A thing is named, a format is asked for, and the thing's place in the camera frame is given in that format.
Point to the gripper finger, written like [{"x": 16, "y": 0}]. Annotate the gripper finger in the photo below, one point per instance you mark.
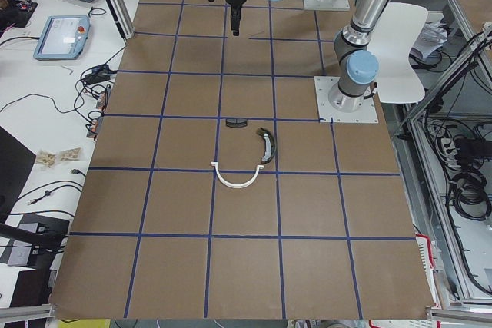
[
  {"x": 237, "y": 21},
  {"x": 233, "y": 21}
]

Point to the white curved plastic bracket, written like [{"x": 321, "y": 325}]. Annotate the white curved plastic bracket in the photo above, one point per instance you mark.
[{"x": 236, "y": 181}]

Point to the white plastic chair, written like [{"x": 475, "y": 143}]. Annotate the white plastic chair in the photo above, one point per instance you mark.
[{"x": 391, "y": 41}]

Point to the curved olive brake shoe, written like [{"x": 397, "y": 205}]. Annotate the curved olive brake shoe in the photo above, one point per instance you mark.
[{"x": 270, "y": 145}]

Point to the brown paper table cover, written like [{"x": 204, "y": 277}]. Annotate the brown paper table cover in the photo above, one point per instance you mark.
[{"x": 324, "y": 232}]

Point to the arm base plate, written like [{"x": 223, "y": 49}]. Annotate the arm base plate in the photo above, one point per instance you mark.
[{"x": 334, "y": 107}]

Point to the near blue teach pendant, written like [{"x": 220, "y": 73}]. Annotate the near blue teach pendant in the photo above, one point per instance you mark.
[{"x": 62, "y": 38}]

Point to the grey brake pad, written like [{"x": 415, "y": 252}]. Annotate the grey brake pad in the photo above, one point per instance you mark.
[{"x": 236, "y": 122}]

